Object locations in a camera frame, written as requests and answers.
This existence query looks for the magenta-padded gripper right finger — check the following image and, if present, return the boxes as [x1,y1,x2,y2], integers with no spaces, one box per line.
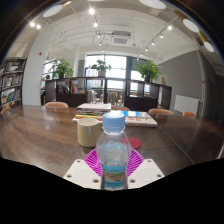
[126,148,165,190]

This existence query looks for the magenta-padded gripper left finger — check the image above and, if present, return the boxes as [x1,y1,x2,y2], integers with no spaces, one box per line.
[63,148,103,190]

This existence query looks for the clear blue-capped water bottle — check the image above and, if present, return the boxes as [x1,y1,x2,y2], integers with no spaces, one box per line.
[95,111,133,191]

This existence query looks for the flat round red coaster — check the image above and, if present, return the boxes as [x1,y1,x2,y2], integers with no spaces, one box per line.
[121,136,143,150]

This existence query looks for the cream ceramic cup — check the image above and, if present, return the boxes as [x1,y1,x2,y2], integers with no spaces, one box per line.
[76,117,104,148]

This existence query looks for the red-striped white book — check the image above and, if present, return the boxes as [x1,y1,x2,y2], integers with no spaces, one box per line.
[72,116,104,123]

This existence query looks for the yellow-spined book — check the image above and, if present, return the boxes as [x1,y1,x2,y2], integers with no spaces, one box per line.
[75,114,105,120]

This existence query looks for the blue-covered book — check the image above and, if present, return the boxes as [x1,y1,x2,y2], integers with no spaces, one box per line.
[119,110,154,119]

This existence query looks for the dark-spined book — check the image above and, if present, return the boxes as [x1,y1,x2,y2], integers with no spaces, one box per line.
[76,110,112,117]

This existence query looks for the white-covered book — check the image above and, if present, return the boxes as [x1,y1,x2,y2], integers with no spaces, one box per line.
[76,102,112,113]

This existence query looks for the low dark shelf unit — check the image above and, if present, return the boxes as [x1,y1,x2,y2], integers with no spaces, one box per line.
[44,76,173,113]

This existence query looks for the large dark-potted green plant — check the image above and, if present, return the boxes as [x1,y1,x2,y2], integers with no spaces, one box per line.
[136,59,163,83]

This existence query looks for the bushy potted green plant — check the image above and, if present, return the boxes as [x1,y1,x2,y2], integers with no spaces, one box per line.
[53,58,75,80]

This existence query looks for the small white-potted green plant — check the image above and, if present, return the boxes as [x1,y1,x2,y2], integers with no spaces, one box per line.
[90,59,113,78]

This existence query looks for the tall dark bookshelf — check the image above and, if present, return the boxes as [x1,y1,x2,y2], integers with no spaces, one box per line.
[0,57,28,114]

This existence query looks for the ceiling air conditioner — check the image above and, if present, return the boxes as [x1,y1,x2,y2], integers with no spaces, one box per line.
[110,30,132,46]

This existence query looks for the ceiling lights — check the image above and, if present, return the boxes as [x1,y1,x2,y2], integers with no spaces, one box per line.
[29,0,216,53]

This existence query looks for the white wall panel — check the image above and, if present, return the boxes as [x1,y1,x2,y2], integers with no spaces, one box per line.
[173,94,200,116]

